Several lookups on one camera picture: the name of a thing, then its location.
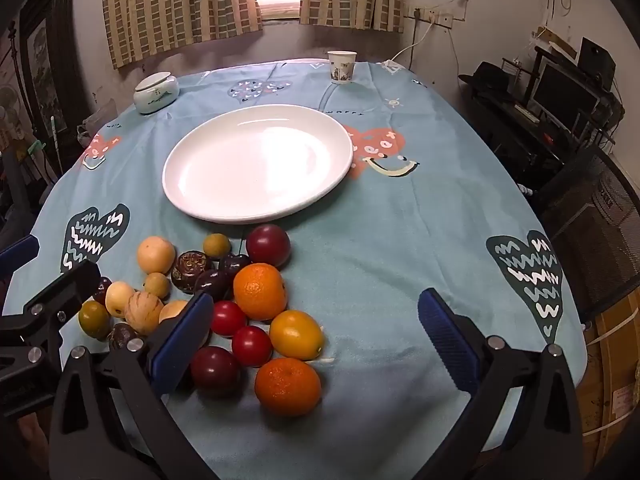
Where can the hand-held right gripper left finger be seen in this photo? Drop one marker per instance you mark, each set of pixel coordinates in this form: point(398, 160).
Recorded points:
point(182, 340)

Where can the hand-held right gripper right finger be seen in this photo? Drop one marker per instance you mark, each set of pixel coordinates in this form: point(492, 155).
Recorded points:
point(447, 340)

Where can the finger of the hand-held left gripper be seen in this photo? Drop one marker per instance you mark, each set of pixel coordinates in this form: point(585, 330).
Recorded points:
point(20, 254)
point(70, 284)

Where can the dark cherry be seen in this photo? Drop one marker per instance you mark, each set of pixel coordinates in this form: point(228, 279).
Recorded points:
point(234, 263)
point(102, 290)

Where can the yellow-green round fruit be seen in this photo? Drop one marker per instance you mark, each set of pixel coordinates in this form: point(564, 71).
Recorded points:
point(93, 319)

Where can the red cherry tomato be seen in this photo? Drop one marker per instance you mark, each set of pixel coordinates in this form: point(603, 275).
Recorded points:
point(251, 345)
point(227, 318)

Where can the pale yellow round fruit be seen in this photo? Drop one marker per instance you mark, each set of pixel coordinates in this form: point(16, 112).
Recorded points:
point(119, 299)

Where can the dark brown mangosteen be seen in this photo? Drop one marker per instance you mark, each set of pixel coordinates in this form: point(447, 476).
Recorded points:
point(191, 271)
point(122, 336)

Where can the small tan round fruit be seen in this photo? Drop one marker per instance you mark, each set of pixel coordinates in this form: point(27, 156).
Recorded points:
point(217, 246)
point(157, 285)

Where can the pale orange peach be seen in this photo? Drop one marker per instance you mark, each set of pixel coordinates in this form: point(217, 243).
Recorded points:
point(156, 255)

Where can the mandarin orange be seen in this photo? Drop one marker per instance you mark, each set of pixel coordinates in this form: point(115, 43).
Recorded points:
point(287, 386)
point(260, 291)

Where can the orange-yellow smooth fruit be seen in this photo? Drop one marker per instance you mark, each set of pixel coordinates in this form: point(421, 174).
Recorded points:
point(296, 335)

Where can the large dark red plum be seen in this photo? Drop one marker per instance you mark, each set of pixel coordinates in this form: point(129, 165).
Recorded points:
point(268, 245)

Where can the white plate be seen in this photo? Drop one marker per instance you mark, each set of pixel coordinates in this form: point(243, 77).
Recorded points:
point(260, 160)

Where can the light blue printed tablecloth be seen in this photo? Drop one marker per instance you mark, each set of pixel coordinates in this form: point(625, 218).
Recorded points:
point(400, 260)

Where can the clear plastic bag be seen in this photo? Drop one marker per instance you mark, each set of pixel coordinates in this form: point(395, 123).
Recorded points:
point(95, 122)

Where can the cardboard box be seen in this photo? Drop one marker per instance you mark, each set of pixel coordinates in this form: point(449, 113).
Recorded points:
point(615, 360)

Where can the black mesh chair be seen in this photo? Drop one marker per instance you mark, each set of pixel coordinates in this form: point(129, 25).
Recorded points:
point(590, 220)

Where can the white ceramic lidded jar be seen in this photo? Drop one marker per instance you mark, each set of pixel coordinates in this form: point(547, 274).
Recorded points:
point(155, 91)

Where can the black desk rack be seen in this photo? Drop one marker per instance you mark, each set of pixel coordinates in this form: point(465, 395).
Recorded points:
point(525, 135)

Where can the black hat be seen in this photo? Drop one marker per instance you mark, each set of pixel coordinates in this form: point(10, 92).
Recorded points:
point(485, 80)

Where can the computer monitor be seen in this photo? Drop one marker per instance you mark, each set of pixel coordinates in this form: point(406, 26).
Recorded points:
point(562, 92)

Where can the printed paper cup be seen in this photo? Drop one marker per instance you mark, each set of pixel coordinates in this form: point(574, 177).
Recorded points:
point(341, 67)

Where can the tan cardboard piece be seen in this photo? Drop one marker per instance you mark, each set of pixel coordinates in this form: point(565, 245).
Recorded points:
point(555, 42)

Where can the black speaker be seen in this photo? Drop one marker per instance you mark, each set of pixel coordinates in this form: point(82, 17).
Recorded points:
point(595, 60)

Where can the dark framed wall picture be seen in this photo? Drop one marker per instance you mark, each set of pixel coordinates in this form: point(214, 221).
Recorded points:
point(45, 75)

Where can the white wall power socket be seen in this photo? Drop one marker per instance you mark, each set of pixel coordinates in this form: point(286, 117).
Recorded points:
point(432, 16)

